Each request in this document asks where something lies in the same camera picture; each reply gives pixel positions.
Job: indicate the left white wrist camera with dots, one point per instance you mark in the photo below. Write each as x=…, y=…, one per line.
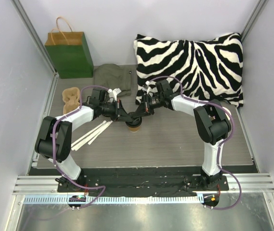
x=113, y=93

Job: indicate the green paper gift bag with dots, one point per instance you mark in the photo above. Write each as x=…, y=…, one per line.
x=69, y=52

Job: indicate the olive green folded cloth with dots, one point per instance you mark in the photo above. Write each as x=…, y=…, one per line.
x=113, y=76

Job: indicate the brown pulp cup carrier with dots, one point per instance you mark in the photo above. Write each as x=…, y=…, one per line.
x=71, y=98

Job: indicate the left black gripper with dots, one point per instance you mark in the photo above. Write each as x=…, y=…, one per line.
x=117, y=109

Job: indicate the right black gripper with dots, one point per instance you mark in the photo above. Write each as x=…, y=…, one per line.
x=145, y=106

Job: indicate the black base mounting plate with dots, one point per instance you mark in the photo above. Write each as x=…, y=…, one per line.
x=141, y=182

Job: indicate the white paper straw upper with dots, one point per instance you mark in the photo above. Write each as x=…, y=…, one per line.
x=99, y=131

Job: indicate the white paper straw lower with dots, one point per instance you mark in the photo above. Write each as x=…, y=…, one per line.
x=84, y=139

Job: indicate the zebra print pillow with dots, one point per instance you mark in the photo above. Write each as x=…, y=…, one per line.
x=203, y=70

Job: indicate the brown paper coffee cup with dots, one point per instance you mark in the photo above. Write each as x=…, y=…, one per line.
x=134, y=128

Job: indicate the aluminium front rail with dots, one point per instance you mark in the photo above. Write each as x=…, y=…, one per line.
x=43, y=190

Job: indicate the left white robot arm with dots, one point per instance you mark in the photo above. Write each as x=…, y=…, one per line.
x=55, y=134

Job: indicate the brown paper cups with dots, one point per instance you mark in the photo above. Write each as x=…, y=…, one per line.
x=227, y=113

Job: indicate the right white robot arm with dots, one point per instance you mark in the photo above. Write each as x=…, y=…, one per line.
x=213, y=125

